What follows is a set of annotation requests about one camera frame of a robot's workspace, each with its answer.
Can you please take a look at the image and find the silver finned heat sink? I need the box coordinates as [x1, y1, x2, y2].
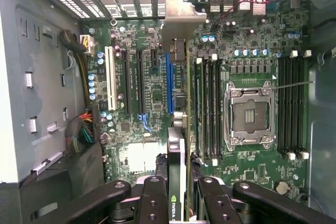
[119, 141, 161, 172]

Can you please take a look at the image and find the round coin battery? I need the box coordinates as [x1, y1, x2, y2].
[274, 180, 289, 195]

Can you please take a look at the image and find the metal CPU socket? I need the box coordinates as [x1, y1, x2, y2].
[223, 79, 278, 153]

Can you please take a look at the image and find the green motherboard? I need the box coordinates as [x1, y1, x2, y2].
[80, 0, 310, 204]

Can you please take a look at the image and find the blue expansion slot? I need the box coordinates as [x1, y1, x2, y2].
[165, 52, 174, 114]

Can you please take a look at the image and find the long black expansion slot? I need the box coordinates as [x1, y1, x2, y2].
[136, 50, 146, 114]

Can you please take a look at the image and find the white expansion slot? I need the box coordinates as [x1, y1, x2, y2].
[104, 46, 118, 111]

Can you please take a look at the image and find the short black expansion slot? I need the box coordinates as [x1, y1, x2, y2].
[151, 49, 160, 69]

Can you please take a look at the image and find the dark grey open PC case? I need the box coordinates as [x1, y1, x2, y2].
[0, 0, 336, 224]

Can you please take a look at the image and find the coloured power wire bundle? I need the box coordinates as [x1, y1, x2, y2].
[65, 112, 95, 154]

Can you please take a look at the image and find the yellow and black power wire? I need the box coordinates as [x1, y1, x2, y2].
[60, 31, 91, 106]

